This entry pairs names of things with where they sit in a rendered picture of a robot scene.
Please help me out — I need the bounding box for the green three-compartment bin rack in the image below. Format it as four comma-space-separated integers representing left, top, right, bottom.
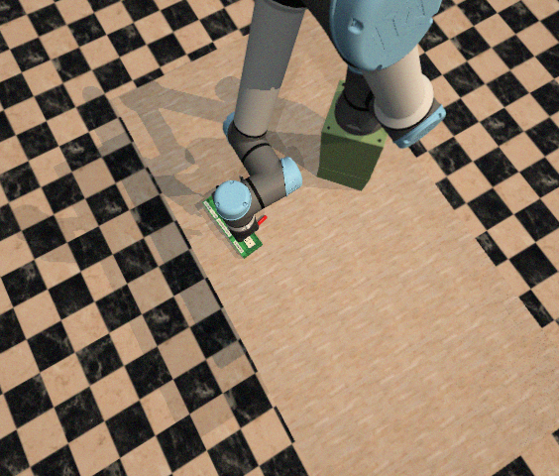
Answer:
202, 195, 263, 259

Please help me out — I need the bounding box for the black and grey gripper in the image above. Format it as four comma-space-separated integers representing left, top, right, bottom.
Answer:
211, 191, 259, 242

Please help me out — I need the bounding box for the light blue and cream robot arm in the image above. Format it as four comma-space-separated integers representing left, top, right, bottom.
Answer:
214, 0, 446, 228

